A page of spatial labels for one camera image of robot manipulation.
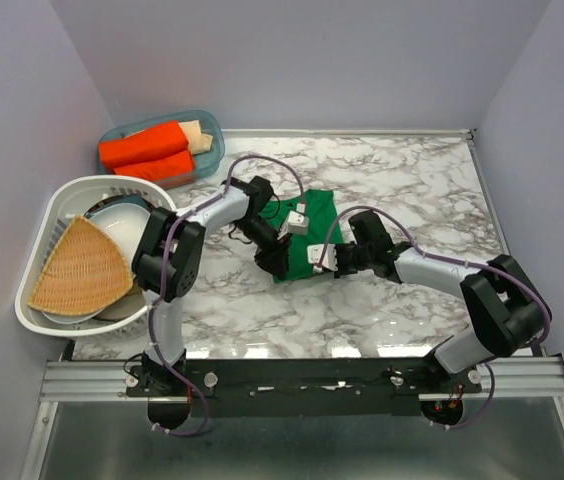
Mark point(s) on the rolled beige t-shirt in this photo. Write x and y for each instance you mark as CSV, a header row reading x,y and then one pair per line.
x,y
198,141

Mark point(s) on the upper rolled orange t-shirt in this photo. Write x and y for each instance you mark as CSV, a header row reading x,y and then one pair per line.
x,y
154,143

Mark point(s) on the wicker fan-shaped tray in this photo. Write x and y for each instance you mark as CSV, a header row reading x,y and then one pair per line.
x,y
85,272

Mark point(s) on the lower rolled orange t-shirt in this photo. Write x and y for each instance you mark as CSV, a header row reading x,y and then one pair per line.
x,y
178,164

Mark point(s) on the aluminium rail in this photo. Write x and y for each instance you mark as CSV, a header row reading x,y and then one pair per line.
x,y
105,381

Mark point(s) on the rolled orange t-shirt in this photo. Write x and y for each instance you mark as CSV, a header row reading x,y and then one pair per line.
x,y
154,143
178,164

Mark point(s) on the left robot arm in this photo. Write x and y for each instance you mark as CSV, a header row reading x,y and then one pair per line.
x,y
167,261

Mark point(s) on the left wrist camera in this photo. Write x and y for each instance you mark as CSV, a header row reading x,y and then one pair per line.
x,y
295,223

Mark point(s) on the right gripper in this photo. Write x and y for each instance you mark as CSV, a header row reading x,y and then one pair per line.
x,y
341,270

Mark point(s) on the white bowl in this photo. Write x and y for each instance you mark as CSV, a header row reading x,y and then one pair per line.
x,y
124,223

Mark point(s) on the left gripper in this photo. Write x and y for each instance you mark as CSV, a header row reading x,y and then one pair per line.
x,y
274,257

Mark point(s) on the beige plate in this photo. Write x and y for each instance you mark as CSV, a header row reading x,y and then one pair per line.
x,y
128,305

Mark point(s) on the blue plastic bin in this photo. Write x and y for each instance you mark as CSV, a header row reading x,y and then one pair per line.
x,y
205,164

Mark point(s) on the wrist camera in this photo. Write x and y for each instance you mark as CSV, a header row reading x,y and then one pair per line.
x,y
322,258
295,223

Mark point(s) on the black mounting base plate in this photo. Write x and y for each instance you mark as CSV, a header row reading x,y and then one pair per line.
x,y
299,387

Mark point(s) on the dark teal plate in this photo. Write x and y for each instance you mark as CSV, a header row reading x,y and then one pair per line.
x,y
119,199

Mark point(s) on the green t-shirt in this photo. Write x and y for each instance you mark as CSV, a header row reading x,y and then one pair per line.
x,y
321,212

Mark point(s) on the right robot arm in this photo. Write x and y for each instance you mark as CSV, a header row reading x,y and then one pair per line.
x,y
506,310

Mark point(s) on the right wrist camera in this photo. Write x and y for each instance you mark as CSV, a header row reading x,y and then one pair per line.
x,y
322,258

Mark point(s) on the white plastic basket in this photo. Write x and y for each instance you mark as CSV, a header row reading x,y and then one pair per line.
x,y
75,198

